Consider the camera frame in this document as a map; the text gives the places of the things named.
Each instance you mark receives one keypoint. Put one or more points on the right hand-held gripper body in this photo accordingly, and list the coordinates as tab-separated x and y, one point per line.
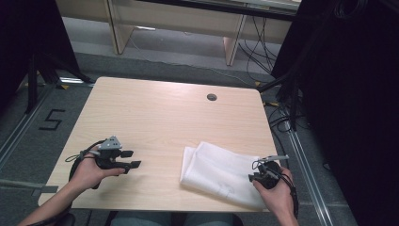
269	175

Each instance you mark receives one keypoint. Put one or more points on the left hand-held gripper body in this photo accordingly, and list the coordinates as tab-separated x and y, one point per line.
108	153

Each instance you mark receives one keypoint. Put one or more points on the white cloth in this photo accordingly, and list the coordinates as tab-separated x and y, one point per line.
219	175

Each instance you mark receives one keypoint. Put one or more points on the person's right hand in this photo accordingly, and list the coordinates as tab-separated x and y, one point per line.
277	194

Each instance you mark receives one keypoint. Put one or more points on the person's left hand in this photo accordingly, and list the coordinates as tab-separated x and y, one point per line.
89	172

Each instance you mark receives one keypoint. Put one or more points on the grey tape strip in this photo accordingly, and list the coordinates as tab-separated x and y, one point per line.
44	189

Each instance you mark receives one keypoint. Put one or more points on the black metal stand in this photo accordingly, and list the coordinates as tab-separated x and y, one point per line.
290	94
44	72

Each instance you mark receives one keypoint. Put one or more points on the grey round table grommet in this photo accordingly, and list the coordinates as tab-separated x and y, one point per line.
212	97

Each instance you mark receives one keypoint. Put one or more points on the black curtain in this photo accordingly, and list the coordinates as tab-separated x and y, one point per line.
28	40
351	94

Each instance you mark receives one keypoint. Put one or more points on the beige wooden desk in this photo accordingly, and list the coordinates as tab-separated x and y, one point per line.
175	22

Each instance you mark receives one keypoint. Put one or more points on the aluminium floor rail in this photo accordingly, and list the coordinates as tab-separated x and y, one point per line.
309	179
22	125

